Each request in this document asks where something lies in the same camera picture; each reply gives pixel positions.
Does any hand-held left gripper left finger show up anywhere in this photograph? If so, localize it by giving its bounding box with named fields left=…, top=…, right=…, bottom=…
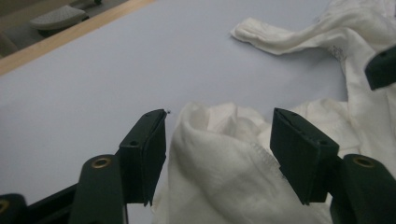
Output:
left=118, top=108, right=168, bottom=207

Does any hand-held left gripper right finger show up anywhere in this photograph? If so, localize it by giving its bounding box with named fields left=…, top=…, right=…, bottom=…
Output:
left=269, top=107, right=340, bottom=206

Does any white baby romper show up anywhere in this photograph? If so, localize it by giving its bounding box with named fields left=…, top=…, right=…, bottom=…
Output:
left=151, top=0, right=396, bottom=224

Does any dark grey foot pedal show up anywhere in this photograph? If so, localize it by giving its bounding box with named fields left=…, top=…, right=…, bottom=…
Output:
left=29, top=4, right=91, bottom=33

